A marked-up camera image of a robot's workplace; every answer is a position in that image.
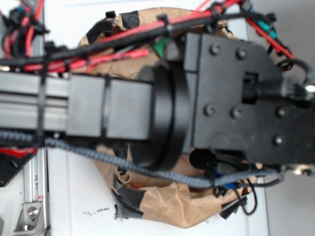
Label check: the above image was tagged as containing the brown woven shell object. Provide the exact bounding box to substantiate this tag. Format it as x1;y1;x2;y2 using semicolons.
129;182;147;190

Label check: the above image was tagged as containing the red cable bundle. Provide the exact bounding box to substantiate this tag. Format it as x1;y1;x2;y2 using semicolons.
0;0;296;73

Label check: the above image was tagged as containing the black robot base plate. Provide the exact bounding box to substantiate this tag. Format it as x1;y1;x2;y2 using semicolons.
0;147;37;187

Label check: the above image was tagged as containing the grey braided cable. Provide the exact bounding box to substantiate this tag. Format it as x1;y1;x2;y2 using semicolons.
0;130;285;190

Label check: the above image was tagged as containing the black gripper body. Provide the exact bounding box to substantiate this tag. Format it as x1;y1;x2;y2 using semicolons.
184;33;315;165

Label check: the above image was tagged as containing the aluminium extrusion rail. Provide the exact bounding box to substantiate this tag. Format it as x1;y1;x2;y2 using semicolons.
20;0;51;236

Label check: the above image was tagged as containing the brown paper bag bin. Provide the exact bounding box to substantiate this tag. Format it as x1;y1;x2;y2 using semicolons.
73;6;249;229

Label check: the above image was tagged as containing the green rectangular block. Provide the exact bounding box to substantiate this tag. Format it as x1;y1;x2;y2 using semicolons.
154;37;167;58

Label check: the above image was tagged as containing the metal corner bracket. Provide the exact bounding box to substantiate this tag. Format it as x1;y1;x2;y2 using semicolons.
13;202;45;236

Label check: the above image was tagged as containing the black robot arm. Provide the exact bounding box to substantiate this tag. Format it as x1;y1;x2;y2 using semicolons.
0;33;315;170

